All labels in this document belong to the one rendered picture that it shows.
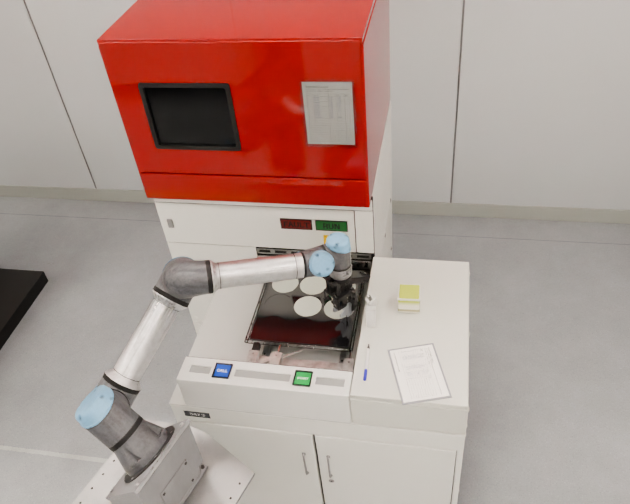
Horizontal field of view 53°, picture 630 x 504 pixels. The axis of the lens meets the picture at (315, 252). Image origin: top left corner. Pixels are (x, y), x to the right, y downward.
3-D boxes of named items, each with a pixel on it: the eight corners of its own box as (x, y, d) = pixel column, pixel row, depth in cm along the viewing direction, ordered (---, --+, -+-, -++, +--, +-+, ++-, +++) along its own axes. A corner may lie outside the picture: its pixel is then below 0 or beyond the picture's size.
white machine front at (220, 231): (178, 266, 263) (153, 187, 236) (375, 279, 247) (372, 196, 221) (175, 271, 260) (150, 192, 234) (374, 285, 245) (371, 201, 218)
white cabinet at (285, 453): (252, 396, 311) (222, 274, 257) (455, 416, 293) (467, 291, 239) (213, 523, 265) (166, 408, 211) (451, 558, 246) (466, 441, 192)
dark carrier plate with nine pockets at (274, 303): (272, 271, 245) (272, 270, 244) (361, 277, 238) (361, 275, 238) (249, 339, 220) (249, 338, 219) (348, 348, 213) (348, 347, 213)
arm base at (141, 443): (139, 477, 168) (111, 453, 166) (124, 476, 180) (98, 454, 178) (176, 430, 176) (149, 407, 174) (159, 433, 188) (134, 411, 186)
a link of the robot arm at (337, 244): (319, 235, 200) (344, 227, 202) (322, 260, 208) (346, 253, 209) (328, 249, 195) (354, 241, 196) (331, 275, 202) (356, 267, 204)
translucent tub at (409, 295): (398, 297, 219) (398, 283, 214) (420, 298, 218) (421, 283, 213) (397, 313, 213) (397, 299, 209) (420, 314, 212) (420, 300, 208)
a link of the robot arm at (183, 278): (160, 262, 172) (334, 242, 183) (160, 260, 182) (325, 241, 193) (165, 305, 173) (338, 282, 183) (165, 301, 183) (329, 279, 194)
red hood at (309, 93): (208, 98, 285) (178, -42, 246) (390, 100, 269) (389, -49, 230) (146, 199, 230) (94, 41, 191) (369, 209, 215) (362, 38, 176)
